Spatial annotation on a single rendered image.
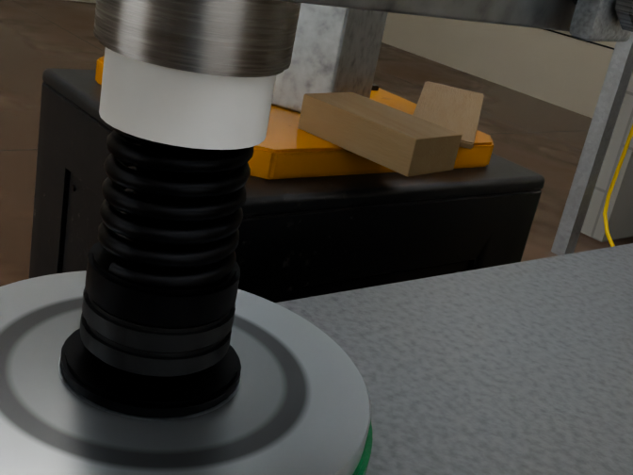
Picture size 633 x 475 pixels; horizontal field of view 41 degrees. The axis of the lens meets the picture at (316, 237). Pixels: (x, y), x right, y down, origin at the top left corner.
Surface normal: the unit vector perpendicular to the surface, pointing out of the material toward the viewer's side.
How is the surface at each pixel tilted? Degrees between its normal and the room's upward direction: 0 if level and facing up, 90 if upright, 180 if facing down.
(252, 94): 90
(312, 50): 90
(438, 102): 11
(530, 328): 0
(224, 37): 90
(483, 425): 0
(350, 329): 0
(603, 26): 90
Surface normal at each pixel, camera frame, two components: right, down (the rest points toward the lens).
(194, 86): 0.12, 0.39
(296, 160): 0.60, 0.40
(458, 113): 0.14, -0.83
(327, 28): -0.38, 0.28
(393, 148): -0.69, 0.15
